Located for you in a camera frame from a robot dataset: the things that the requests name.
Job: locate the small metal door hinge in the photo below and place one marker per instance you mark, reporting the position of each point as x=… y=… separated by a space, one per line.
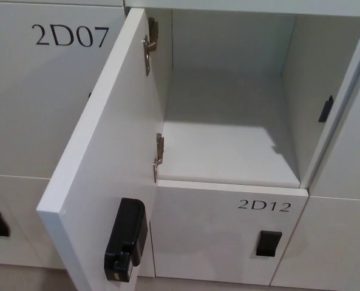
x=159 y=156

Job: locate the white open cabinet compartment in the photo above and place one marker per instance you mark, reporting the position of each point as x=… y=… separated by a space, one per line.
x=231 y=121

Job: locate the white locker door 2D12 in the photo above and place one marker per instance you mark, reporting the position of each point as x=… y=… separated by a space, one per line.
x=216 y=233

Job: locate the large metal door hinge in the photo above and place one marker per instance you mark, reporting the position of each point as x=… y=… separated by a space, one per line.
x=150 y=45

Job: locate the black lock box on door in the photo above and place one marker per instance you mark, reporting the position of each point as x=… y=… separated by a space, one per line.
x=128 y=239

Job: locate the white locker door 2D07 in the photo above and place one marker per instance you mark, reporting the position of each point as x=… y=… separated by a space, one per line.
x=37 y=100

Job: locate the black strike plate in cabinet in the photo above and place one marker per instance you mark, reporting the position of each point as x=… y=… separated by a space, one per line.
x=325 y=109

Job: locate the white locker door below plain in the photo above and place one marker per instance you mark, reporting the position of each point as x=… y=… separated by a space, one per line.
x=331 y=245

